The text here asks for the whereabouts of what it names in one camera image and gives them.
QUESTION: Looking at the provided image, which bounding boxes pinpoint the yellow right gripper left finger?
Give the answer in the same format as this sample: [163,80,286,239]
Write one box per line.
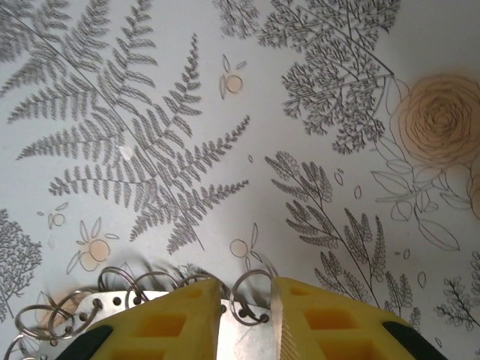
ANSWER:
[59,279,221,360]

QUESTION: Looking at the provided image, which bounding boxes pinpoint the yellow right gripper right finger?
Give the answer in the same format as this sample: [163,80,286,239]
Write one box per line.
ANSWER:
[271,276,447,360]

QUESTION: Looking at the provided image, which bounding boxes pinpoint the floral printed table cover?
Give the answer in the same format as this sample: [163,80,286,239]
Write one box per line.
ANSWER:
[0,0,480,360]

